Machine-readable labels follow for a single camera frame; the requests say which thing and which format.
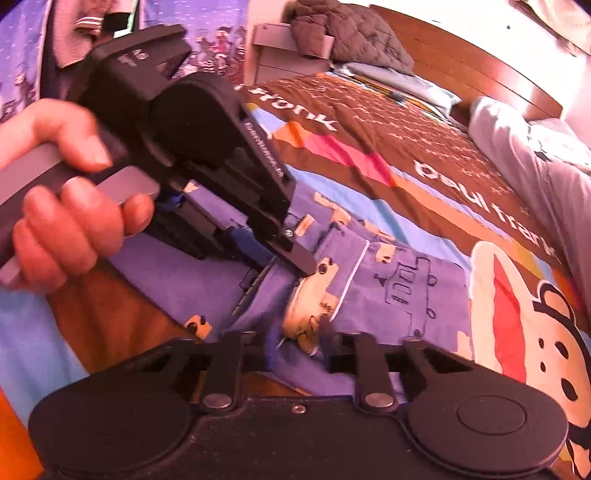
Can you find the blue patterned pajama pants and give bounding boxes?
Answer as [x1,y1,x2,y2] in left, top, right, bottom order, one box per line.
[111,184,472,395]

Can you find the left hand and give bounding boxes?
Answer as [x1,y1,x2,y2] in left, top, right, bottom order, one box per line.
[1,98,154,294]

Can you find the white bedside table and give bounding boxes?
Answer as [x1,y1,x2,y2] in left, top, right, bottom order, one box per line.
[245,23,335,85]

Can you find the blue dotted curtain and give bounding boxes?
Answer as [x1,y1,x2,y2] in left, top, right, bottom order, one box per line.
[1,1,249,121]

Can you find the colourful paul frank bedspread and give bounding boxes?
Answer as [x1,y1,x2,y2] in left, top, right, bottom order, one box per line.
[1,74,590,479]

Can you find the dark quilted jacket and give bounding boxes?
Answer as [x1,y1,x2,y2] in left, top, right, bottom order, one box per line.
[290,0,414,75]

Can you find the hanging pink grey clothes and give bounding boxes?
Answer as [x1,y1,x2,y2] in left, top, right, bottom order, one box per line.
[38,1,142,99]

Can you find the light blue pillow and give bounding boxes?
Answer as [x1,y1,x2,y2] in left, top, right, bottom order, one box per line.
[335,62,462,115]

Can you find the wooden headboard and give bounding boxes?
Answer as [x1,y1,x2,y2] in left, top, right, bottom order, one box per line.
[370,5,563,125]

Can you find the grey rumpled duvet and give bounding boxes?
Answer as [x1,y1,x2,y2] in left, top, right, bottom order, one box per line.
[468,97,590,307]

